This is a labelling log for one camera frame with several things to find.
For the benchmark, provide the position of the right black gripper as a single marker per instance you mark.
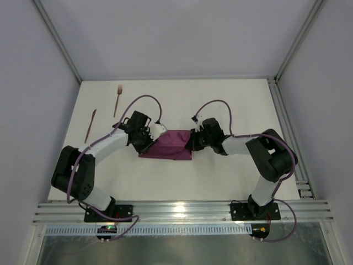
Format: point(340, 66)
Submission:
point(193, 141)

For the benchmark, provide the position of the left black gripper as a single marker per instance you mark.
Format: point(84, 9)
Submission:
point(149, 144)

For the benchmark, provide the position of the purple satin napkin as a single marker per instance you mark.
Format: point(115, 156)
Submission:
point(170, 146)

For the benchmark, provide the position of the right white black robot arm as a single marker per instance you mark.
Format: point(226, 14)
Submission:
point(273, 158)

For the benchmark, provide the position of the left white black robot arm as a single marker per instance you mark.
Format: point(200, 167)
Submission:
point(74, 173)

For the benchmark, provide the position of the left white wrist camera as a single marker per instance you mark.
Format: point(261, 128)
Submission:
point(156, 130)

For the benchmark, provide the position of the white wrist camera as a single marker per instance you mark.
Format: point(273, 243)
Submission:
point(156, 130)
point(197, 119)

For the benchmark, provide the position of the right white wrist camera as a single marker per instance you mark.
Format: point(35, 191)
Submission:
point(197, 119)

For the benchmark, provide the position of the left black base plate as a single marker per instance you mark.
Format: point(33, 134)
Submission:
point(115, 212)

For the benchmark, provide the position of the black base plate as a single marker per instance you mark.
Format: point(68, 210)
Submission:
point(241, 211)
point(115, 212)

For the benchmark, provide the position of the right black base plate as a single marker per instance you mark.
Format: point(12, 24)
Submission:
point(241, 211)

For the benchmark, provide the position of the grey slotted cable duct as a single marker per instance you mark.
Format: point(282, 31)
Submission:
point(149, 230)

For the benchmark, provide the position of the right side aluminium rail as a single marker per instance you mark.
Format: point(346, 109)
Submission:
point(304, 186)

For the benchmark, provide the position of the aluminium rail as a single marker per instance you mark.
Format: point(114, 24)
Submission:
point(181, 212)
point(304, 186)

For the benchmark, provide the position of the front aluminium rail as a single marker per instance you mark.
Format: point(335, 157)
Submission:
point(181, 212)

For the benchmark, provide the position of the left corner aluminium post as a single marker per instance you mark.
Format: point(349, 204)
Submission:
point(49, 25)

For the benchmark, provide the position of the corner aluminium post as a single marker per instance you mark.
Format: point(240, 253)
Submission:
point(300, 37)
point(49, 25)

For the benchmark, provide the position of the right corner aluminium post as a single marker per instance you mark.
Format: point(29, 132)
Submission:
point(300, 37)

